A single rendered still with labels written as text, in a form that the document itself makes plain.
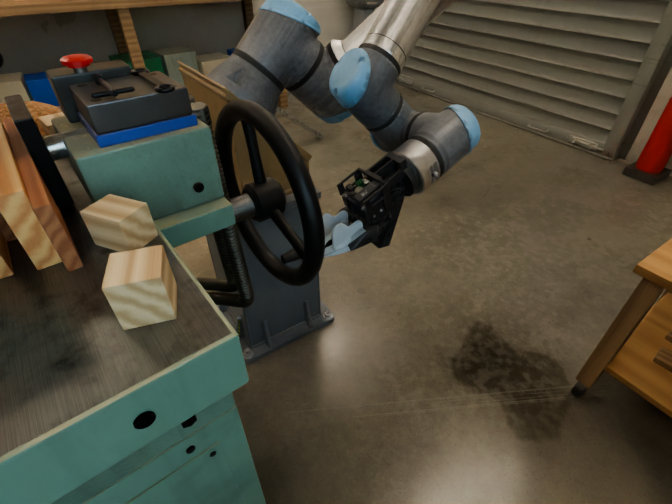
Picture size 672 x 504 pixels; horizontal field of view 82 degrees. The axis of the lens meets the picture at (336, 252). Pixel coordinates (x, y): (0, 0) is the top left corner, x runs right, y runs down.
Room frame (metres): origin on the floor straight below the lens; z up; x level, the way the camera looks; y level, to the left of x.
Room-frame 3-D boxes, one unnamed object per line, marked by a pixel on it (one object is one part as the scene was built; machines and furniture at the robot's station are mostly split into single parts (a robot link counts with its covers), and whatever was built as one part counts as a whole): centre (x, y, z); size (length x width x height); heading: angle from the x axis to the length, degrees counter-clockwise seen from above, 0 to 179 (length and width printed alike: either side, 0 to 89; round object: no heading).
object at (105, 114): (0.44, 0.23, 0.99); 0.13 x 0.11 x 0.06; 38
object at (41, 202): (0.34, 0.29, 0.93); 0.24 x 0.01 x 0.06; 38
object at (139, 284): (0.20, 0.14, 0.92); 0.04 x 0.04 x 0.04; 17
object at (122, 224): (0.29, 0.19, 0.92); 0.04 x 0.03 x 0.04; 69
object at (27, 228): (0.32, 0.30, 0.94); 0.18 x 0.02 x 0.07; 38
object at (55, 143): (0.39, 0.28, 0.95); 0.09 x 0.07 x 0.09; 38
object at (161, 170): (0.43, 0.23, 0.92); 0.15 x 0.13 x 0.09; 38
